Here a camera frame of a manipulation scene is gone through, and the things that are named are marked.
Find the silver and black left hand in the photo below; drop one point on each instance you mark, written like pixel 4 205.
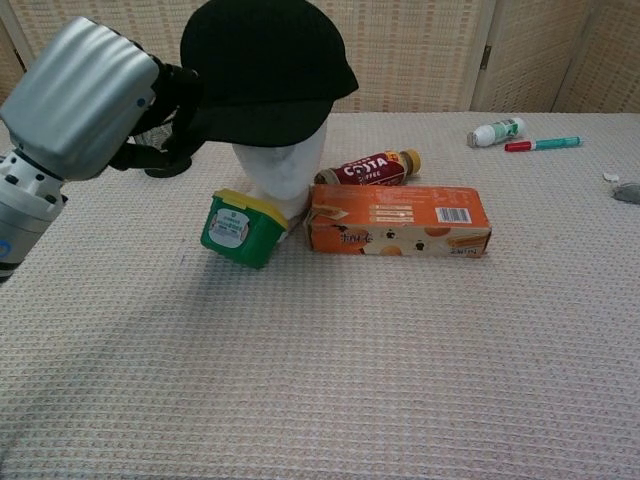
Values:
pixel 80 100

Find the black baseball cap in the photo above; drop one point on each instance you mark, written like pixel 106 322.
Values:
pixel 265 75

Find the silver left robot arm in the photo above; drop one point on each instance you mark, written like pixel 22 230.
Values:
pixel 25 200

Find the white foam mannequin head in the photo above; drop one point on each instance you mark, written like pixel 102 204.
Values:
pixel 280 170

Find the small clear plastic piece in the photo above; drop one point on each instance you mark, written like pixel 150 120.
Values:
pixel 610 176

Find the black mesh pen holder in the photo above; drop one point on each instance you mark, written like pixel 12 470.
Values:
pixel 167 170

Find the green tub with yellow lid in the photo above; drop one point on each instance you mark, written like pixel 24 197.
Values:
pixel 240 230

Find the Costa coffee bottle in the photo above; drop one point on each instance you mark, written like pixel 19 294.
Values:
pixel 367 169

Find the orange biscuit box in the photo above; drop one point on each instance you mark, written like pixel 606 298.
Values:
pixel 400 215

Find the beige woven folding screen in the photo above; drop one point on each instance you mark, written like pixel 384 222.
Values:
pixel 425 55

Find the beige waffle tablecloth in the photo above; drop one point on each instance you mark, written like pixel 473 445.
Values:
pixel 320 360

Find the metal screen hinge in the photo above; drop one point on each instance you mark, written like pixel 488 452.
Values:
pixel 487 55

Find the white bottle with green label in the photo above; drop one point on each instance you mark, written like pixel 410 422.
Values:
pixel 497 131

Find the red and teal pen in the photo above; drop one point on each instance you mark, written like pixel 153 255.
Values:
pixel 542 144

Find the grey crumpled object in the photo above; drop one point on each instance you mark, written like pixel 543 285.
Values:
pixel 628 192

